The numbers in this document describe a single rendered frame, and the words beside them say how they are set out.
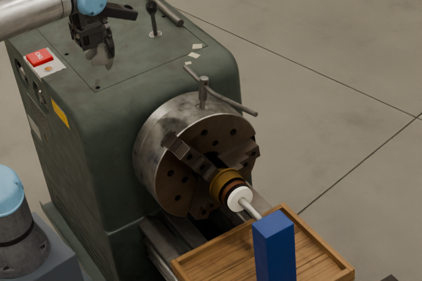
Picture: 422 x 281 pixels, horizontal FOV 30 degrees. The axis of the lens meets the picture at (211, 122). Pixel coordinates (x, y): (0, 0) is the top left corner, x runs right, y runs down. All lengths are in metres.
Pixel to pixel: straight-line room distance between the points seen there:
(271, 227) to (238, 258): 0.27
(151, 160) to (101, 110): 0.18
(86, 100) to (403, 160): 1.99
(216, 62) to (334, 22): 2.60
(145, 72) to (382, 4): 2.91
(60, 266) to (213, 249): 0.44
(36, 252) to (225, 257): 0.51
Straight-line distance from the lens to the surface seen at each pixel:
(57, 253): 1.87
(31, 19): 1.62
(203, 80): 1.93
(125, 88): 2.06
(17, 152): 4.03
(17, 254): 1.82
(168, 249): 2.15
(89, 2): 1.68
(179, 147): 1.93
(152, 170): 1.96
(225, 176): 1.94
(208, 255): 2.08
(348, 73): 4.24
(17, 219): 1.77
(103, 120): 2.01
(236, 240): 2.11
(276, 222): 1.83
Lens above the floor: 2.41
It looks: 38 degrees down
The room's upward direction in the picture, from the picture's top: 7 degrees counter-clockwise
